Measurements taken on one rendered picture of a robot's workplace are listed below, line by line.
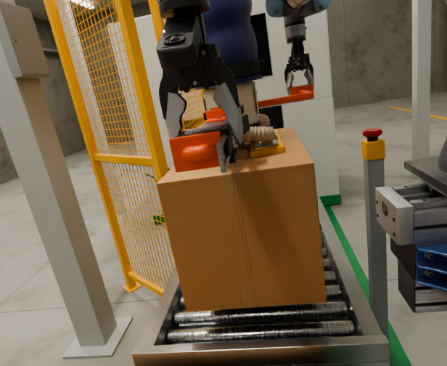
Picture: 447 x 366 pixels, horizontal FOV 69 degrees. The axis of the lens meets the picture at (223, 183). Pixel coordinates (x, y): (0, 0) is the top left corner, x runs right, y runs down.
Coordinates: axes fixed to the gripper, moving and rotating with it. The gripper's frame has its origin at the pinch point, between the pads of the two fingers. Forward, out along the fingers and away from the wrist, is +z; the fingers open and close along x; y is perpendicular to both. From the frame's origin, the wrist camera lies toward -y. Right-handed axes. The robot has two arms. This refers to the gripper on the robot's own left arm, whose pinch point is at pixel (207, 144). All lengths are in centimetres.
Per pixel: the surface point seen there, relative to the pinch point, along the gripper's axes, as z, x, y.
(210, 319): 68, 18, 44
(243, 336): 68, 6, 35
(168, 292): 62, 34, 53
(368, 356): 65, -28, 21
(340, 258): 62, -31, 65
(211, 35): -21, 2, 51
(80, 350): 120, 108, 89
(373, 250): 68, -47, 77
